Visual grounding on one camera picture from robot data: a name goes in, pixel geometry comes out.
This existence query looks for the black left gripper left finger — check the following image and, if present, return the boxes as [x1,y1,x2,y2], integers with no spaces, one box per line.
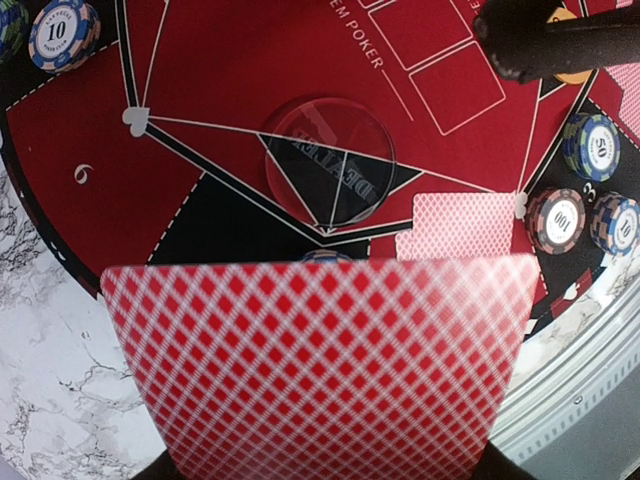
[134,450,173,480]

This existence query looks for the red playing card deck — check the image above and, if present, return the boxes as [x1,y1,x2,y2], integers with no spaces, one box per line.
[101,254,539,479]

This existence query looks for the dealt red card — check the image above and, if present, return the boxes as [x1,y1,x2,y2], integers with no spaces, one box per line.
[394,230,512,261]
[413,192,515,236]
[606,63,640,145]

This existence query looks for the chip stack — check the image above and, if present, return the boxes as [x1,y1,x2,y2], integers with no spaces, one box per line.
[525,188,586,255]

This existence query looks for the orange big blind button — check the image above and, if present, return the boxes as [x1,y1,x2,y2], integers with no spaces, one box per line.
[548,7,593,85]

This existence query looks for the green chips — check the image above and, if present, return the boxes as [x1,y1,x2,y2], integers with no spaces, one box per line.
[1,0,29,64]
[562,113,621,183]

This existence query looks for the blue chips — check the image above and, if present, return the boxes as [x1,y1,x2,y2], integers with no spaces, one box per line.
[589,192,639,257]
[28,0,101,74]
[301,249,351,263]

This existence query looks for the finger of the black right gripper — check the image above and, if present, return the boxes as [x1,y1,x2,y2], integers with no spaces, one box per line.
[473,1,639,84]

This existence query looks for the front aluminium rail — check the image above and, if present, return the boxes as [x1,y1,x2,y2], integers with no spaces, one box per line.
[490,280,639,464]

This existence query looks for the round red black poker mat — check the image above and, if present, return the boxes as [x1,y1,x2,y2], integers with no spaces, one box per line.
[0,0,640,336]

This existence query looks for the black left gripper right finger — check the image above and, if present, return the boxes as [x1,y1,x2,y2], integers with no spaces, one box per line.
[474,441,535,480]

